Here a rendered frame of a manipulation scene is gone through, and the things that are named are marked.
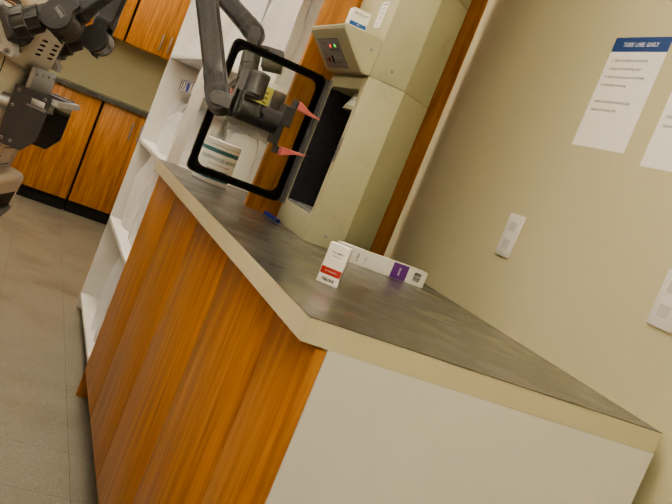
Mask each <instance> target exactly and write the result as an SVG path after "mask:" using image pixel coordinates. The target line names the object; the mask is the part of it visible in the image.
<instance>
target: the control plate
mask: <svg viewBox="0 0 672 504"><path fill-rule="evenodd" d="M317 40H318V42H319V45H320V47H321V50H322V53H323V55H324V58H325V61H326V63H327V66H328V67H335V68H348V66H347V63H346V60H345V58H344V55H343V52H342V50H341V47H340V44H339V42H338V39H337V38H326V39H317ZM329 44H330V45H331V47H330V46H329ZM334 44H335V46H336V48H335V47H334ZM331 55H333V57H334V58H335V57H336V59H337V58H339V60H335V59H334V60H335V63H333V60H332V58H331ZM326 57H327V59H328V57H330V59H331V62H330V61H329V60H328V61H327V60H326ZM340 57H341V58H342V60H340Z"/></svg>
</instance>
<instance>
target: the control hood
mask: <svg viewBox="0 0 672 504"><path fill-rule="evenodd" d="M311 31H312V33H313V36H314V38H315V41H316V44H317V46H318V49H319V52H320V54H321V57H322V59H323V62H324V65H325V67H326V69H327V70H328V71H330V72H332V73H341V74H354V75H366V76H368V75H370V72H371V70H372V67H373V65H374V63H375V60H376V58H377V55H378V53H379V50H380V48H381V45H382V43H383V41H382V40H381V39H379V38H377V37H375V36H373V35H371V34H369V33H367V32H364V31H362V30H360V29H358V28H356V27H354V26H352V25H350V24H348V23H340V24H329V25H319V26H312V27H311ZM326 38H337V39H338V42H339V44H340V47H341V50H342V52H343V55H344V58H345V60H346V63H347V66H348V68H335V67H328V66H327V63H326V61H325V58H324V55H323V53H322V50H321V47H320V45H319V42H318V40H317V39H326Z"/></svg>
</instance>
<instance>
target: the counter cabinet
mask: <svg viewBox="0 0 672 504"><path fill-rule="evenodd" d="M76 396H79V397H83V398H87V399H88V403H89V413H90V423H91V433H92V444H93V454H94V464H95V474H96V484H97V494H98V504H631V503H632V501H633V499H634V497H635V495H636V492H637V490H638V488H639V486H640V483H641V481H642V479H643V477H644V475H645V472H646V470H647V468H648V466H649V464H650V461H651V459H652V457H653V455H654V454H653V453H650V452H647V451H644V450H641V449H638V448H634V447H631V446H628V445H625V444H622V443H619V442H616V441H612V440H609V439H606V438H603V437H600V436H597V435H594V434H590V433H587V432H584V431H581V430H578V429H575V428H572V427H569V426H565V425H562V424H559V423H556V422H553V421H550V420H547V419H543V418H540V417H537V416H534V415H531V414H528V413H525V412H521V411H518V410H515V409H512V408H509V407H506V406H503V405H499V404H496V403H493V402H490V401H487V400H484V399H481V398H478V397H474V396H471V395H468V394H465V393H462V392H459V391H456V390H452V389H449V388H446V387H443V386H440V385H437V384H434V383H430V382H427V381H424V380H421V379H418V378H415V377H412V376H408V375H405V374H402V373H399V372H396V371H393V370H390V369H387V368H383V367H380V366H377V365H374V364H371V363H368V362H365V361H361V360H358V359H355V358H352V357H349V356H346V355H343V354H339V353H336V352H333V351H330V350H327V349H324V348H321V347H317V346H314V345H311V344H308V343H305V342H302V341H299V339H298V338H297V337H296V336H295V335H294V333H293V332H292V331H291V330H290V329H289V328H288V326H287V325H286V324H285V323H284V322H283V320H282V319H281V318H280V317H279V316H278V315H277V313H276V312H275V311H274V310H273V309H272V307H271V306H270V305H269V304H268V303H267V302H266V300H265V299H264V298H263V297H262V296H261V294H260V293H259V292H258V291H257V290H256V289H255V287H254V286H253V285H252V284H251V283H250V281H249V280H248V279H247V278H246V277H245V276H244V274H243V273H242V272H241V271H240V270H239V268H238V267H237V266H236V265H235V264H234V263H233V261H232V260H231V259H230V258H229V257H228V255H227V254H226V253H225V252H224V251H223V250H222V248H221V247H220V246H219V245H218V244H217V242H216V241H215V240H214V239H213V238H212V237H211V235H210V234H209V233H208V232H207V231H206V229H205V228H204V227H203V226H202V225H201V224H200V222H199V221H198V220H197V219H196V218H195V216H194V215H193V214H192V213H191V212H190V211H189V209H188V208H187V207H186V206H185V205H184V203H183V202H182V201H181V200H180V199H179V198H178V196H177V195H176V194H175V193H174V192H173V190H172V189H171V188H170V187H169V186H168V185H167V183H166V182H165V181H164V180H163V179H162V177H161V176H160V175H159V177H158V180H157V182H156V185H155V187H154V190H153V193H152V195H151V198H150V201H149V203H148V206H147V208H146V211H145V214H144V216H143V219H142V221H141V224H140V227H139V229H138V232H137V235H136V237H135V240H134V242H133V245H132V248H131V250H130V253H129V255H128V258H127V261H126V263H125V266H124V269H123V271H122V274H121V276H120V279H119V282H118V284H117V287H116V289H115V292H114V295H113V297H112V300H111V303H110V305H109V308H108V310H107V313H106V316H105V318H104V321H103V324H102V326H101V329H100V331H99V334H98V337H97V339H96V342H95V344H94V347H93V350H92V352H91V355H90V358H89V360H88V363H87V365H86V368H85V371H84V373H83V376H82V378H81V381H80V384H79V386H78V389H77V392H76Z"/></svg>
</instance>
